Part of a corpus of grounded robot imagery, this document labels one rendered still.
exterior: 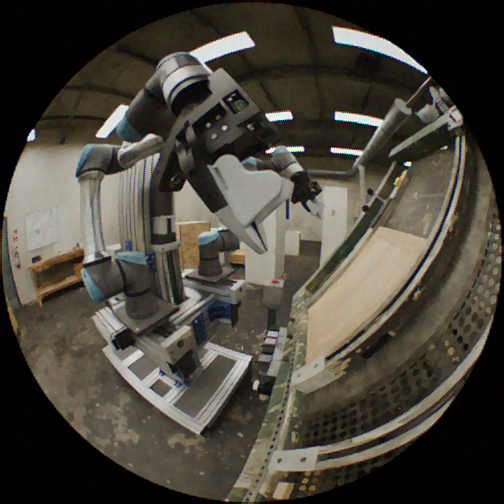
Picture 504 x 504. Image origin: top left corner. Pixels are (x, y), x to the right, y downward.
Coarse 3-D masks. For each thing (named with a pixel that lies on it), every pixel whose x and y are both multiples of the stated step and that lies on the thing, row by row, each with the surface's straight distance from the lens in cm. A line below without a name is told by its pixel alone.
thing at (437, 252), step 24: (456, 120) 79; (456, 144) 74; (456, 168) 63; (456, 192) 54; (456, 216) 50; (432, 240) 48; (456, 240) 51; (432, 264) 44; (408, 288) 42; (432, 288) 47; (384, 312) 45; (408, 312) 44; (360, 336) 45; (384, 336) 45; (336, 360) 46; (360, 360) 48; (312, 384) 53
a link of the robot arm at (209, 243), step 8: (208, 232) 100; (216, 232) 96; (200, 240) 95; (208, 240) 93; (216, 240) 95; (224, 240) 98; (200, 248) 96; (208, 248) 93; (216, 248) 95; (224, 248) 99; (200, 256) 97; (208, 256) 94; (216, 256) 96
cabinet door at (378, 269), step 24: (384, 240) 77; (408, 240) 64; (360, 264) 80; (384, 264) 66; (408, 264) 57; (336, 288) 84; (360, 288) 68; (384, 288) 58; (312, 312) 88; (336, 312) 70; (360, 312) 59; (312, 336) 73; (336, 336) 61; (312, 360) 63
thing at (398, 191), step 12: (408, 180) 103; (396, 192) 96; (396, 204) 95; (384, 216) 91; (360, 240) 92; (360, 252) 88; (348, 264) 87; (336, 276) 88; (324, 288) 89; (312, 300) 92
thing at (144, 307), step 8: (128, 296) 66; (136, 296) 64; (144, 296) 65; (152, 296) 68; (128, 304) 67; (136, 304) 66; (144, 304) 65; (152, 304) 67; (128, 312) 68; (136, 312) 67; (144, 312) 65; (152, 312) 67
